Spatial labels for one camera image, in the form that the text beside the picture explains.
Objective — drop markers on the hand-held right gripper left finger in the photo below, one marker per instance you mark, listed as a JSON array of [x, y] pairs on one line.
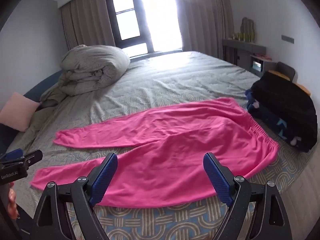
[[105, 177]]

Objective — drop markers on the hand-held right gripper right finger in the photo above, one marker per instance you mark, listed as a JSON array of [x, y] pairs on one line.
[[216, 180]]

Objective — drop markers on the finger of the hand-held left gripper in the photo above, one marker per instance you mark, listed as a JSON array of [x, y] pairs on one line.
[[31, 158], [13, 153]]

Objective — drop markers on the pink pants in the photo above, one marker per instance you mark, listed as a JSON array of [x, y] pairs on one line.
[[175, 142]]

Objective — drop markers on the person's left hand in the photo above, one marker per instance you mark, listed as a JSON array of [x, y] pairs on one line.
[[12, 197]]

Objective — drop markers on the pink pillow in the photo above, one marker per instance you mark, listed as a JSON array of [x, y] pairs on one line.
[[17, 110]]

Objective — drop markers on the blue headboard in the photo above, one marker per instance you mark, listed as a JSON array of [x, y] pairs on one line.
[[46, 85]]

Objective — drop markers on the black fluffy blanket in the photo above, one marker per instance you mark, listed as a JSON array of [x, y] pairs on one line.
[[287, 105]]

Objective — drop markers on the bed with patterned grey sheet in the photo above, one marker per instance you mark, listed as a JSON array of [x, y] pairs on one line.
[[175, 80]]

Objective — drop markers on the folded grey duvet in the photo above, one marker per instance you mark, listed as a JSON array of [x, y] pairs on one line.
[[95, 65]]

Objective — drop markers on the grey chair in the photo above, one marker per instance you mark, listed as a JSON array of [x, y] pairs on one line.
[[286, 70]]

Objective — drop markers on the grey console table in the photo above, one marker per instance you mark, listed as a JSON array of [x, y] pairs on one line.
[[246, 50]]

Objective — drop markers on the beige curtain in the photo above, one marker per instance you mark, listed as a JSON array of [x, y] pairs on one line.
[[205, 15], [85, 22]]

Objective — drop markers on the cactus shaped decoration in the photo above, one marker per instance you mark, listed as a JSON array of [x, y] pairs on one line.
[[247, 26]]

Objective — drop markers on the dark wall plate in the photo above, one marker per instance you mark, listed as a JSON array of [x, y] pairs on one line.
[[287, 38]]

